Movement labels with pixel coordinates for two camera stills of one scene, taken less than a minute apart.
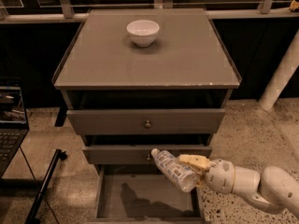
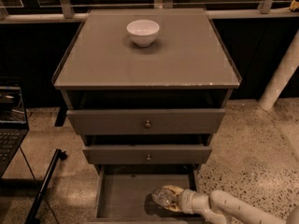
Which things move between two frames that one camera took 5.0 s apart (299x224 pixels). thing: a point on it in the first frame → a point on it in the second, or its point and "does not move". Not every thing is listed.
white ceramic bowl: (143, 33) does not move
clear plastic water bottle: (185, 176) → (163, 197)
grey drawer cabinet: (140, 79) does not move
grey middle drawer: (139, 154) does not move
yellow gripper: (220, 175) → (186, 201)
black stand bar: (33, 217) does not move
